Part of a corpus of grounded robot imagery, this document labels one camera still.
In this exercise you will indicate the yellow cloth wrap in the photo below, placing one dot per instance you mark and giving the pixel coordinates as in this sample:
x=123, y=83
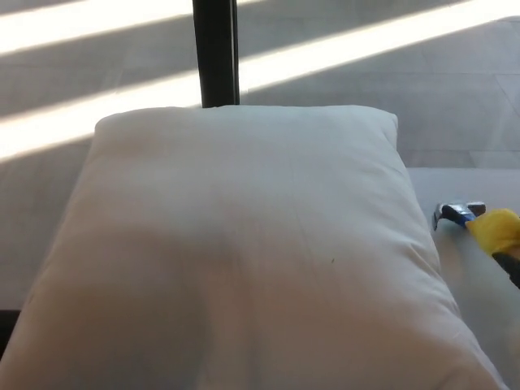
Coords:
x=497, y=231

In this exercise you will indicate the white pillow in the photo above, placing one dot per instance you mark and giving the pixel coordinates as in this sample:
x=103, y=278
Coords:
x=248, y=243

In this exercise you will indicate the black upright pole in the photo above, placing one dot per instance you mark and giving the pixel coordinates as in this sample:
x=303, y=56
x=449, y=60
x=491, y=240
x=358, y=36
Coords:
x=215, y=48

